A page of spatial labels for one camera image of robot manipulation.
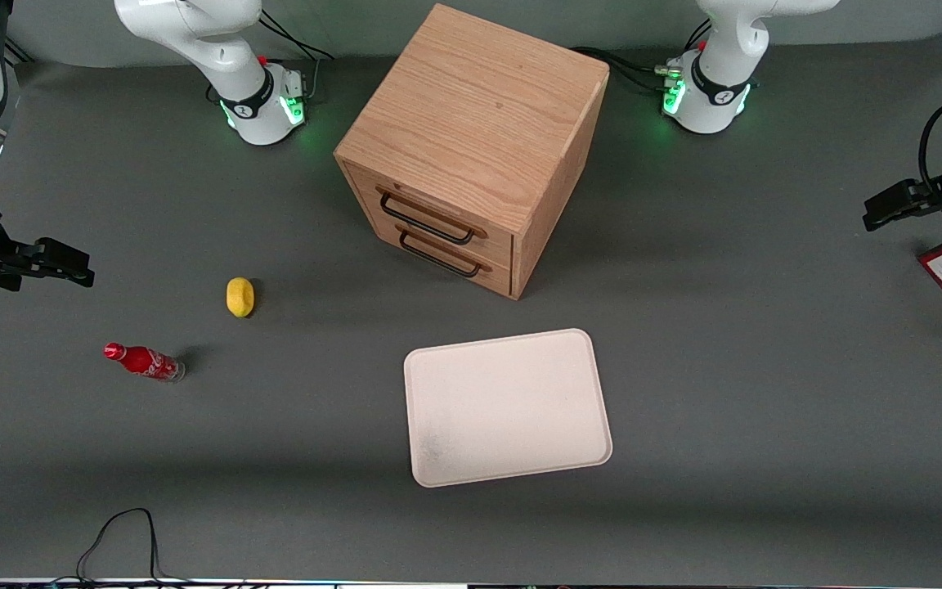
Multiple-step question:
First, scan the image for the black looped table cable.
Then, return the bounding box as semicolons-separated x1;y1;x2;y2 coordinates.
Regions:
74;507;187;587

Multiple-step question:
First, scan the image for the wooden drawer cabinet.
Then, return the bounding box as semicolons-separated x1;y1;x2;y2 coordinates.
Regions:
334;3;610;301

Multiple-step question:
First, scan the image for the black metal drawer handle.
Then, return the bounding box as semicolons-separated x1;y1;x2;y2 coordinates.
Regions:
397;228;485;279
378;189;477;246

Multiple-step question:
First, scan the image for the black arm base cable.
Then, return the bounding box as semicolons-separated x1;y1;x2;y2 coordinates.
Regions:
572;16;714;96
257;8;335;104

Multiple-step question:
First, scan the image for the yellow lemon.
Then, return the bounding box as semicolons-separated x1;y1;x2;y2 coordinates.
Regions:
227;277;256;318

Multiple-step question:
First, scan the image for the red cola bottle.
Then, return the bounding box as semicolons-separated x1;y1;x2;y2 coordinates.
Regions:
103;342;186;383

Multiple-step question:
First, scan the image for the cream plastic tray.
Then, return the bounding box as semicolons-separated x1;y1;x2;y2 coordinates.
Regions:
403;328;613;488

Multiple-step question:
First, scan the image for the wooden drawer front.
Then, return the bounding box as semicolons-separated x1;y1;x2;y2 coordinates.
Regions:
343;160;515;268
355;206;514;298

